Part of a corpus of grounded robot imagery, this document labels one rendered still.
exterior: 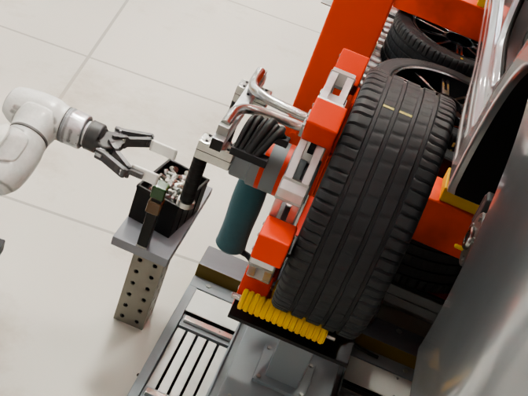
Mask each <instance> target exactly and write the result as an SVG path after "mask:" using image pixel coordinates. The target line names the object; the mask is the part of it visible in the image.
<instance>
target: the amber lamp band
mask: <svg viewBox="0 0 528 396"><path fill-rule="evenodd" d="M164 204H165V200H164V201H163V202H162V203H161V204H159V203H156V202H154V201H151V197H150V199H149V200H148V203H147V206H146V208H145V211H146V212H148V213H149V214H152V215H155V216H159V215H160V213H161V211H162V210H163V206H164Z"/></svg>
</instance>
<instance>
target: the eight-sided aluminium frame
mask: <svg viewBox="0 0 528 396"><path fill-rule="evenodd" d="M355 78H356V75H353V74H351V73H349V72H347V71H344V70H342V69H339V68H336V67H334V68H333V69H332V70H331V71H330V74H329V76H328V79H327V81H326V83H325V85H324V88H323V90H322V91H321V94H320V96H319V95H318V96H317V97H320V98H322V99H325V100H326V101H330V100H329V99H328V96H329V94H330V93H331V94H332V92H333V90H334V88H336V89H338V90H342V91H341V93H340V95H339V97H338V100H337V102H336V103H335V102H334V101H330V102H332V103H334V104H336V105H339V106H341V107H344V108H345V106H346V103H347V98H348V95H349V93H350V91H351V90H352V88H353V86H354V83H355V81H356V79H355ZM307 143H308V141H306V140H304V139H302V138H300V141H299V143H298V146H297V148H296V150H295V153H294V155H293V157H292V159H291V162H290V164H289V166H288V169H287V171H286V173H285V174H284V175H283V177H282V179H281V181H280V184H279V186H278V188H277V191H276V194H275V196H274V198H275V200H274V202H273V205H272V207H271V209H270V212H269V215H271V216H273V217H275V218H278V219H281V215H282V214H283V211H284V209H285V206H286V204H287V203H288V204H291V205H292V206H291V209H290V211H289V213H288V216H287V219H286V222H287V223H289V224H292V225H294V224H295V220H296V219H297V217H298V214H299V211H300V209H301V207H302V205H303V202H304V200H305V198H306V194H307V193H308V190H309V188H310V182H311V180H312V177H313V176H314V172H315V170H316V169H317V165H318V164H319V161H321V160H322V157H323V155H324V153H325V150H326V148H323V147H321V146H319V145H318V146H317V148H316V150H315V152H314V154H313V157H312V160H311V161H310V165H309V166H308V168H307V171H306V173H305V176H304V178H303V180H302V181H301V180H299V179H297V178H293V176H294V173H295V171H296V169H297V166H298V165H299V161H300V160H301V158H302V155H303V153H304V150H305V148H306V145H307ZM248 265H249V267H248V269H247V272H246V274H247V276H249V277H251V278H254V279H256V280H257V281H261V282H262V283H265V284H270V281H271V280H272V277H273V275H274V272H275V270H276V267H274V266H271V265H269V264H266V263H264V262H261V261H259V260H258V259H255V258H252V257H250V259H249V262H248Z"/></svg>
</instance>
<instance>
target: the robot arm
mask: <svg viewBox="0 0 528 396"><path fill-rule="evenodd" d="M2 112H3V114H4V116H5V117H6V118H7V120H8V121H9V122H10V123H11V124H10V125H9V124H7V123H4V124H0V196H4V195H7V194H10V193H12V192H15V191H17V190H18V189H19V188H20V187H21V186H22V185H23V184H24V183H25V182H26V181H27V180H28V179H29V178H30V176H31V175H32V173H33V172H34V171H35V169H36V167H37V166H38V165H39V162H40V161H41V159H42V155H43V153H44V152H45V150H46V148H47V147H48V146H49V145H50V144H51V143H52V142H53V141H54V140H56V141H59V142H60V143H64V144H66V145H69V146H71V147H73V148H75V149H80V148H81V147H82V148H83V149H85V150H88V151H90V152H93V153H94V158H95V159H97V160H100V161H101V162H102V163H104V164H105V165H106V166H107V167H108V168H110V169H111V170H112V171H113V172H115V173H116V174H117V175H118V176H119V177H121V178H129V175H131V176H133V177H136V178H138V179H141V180H143V181H145V182H148V183H150V184H152V185H157V183H158V181H159V178H160V175H159V174H157V173H154V172H152V171H150V170H147V169H145V168H143V167H139V166H138V165H136V164H132V166H131V165H130V163H129V162H128V161H127V159H126V158H125V157H124V156H123V154H122V153H121V152H120V151H121V150H123V149H125V148H127V147H136V148H149V150H150V151H152V152H155V153H157V154H160V155H161V156H165V157H167V158H169V159H171V160H175V158H176V155H177V153H178V150H177V149H175V148H172V147H170V146H168V145H165V144H163V143H160V142H158V141H155V140H154V137H155V136H154V134H152V133H147V132H142V131H137V130H128V129H124V128H122V127H119V126H116V127H115V130H114V132H111V131H108V128H107V126H106V125H105V124H103V123H100V122H98V121H96V120H93V117H92V116H91V115H89V114H86V113H85V112H81V111H79V110H77V109H76V108H73V107H71V106H69V105H67V104H66V103H64V102H63V101H62V100H61V99H59V98H57V97H54V96H53V95H50V94H48V93H44V92H42V91H39V90H34V89H31V88H27V87H17V88H14V89H13V90H11V91H10V92H9V94H8V95H7V97H6V98H5V100H4V102H3V106H2ZM120 170H121V171H120Z"/></svg>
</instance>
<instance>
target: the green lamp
mask: <svg viewBox="0 0 528 396"><path fill-rule="evenodd" d="M169 188H170V185H169V184H167V183H166V182H163V181H160V180H159V181H158V183H157V185H153V187H152V191H151V193H150V197H152V198H153V199H155V200H158V201H160V202H163V201H164V200H165V198H166V197H167V194H168V192H169Z"/></svg>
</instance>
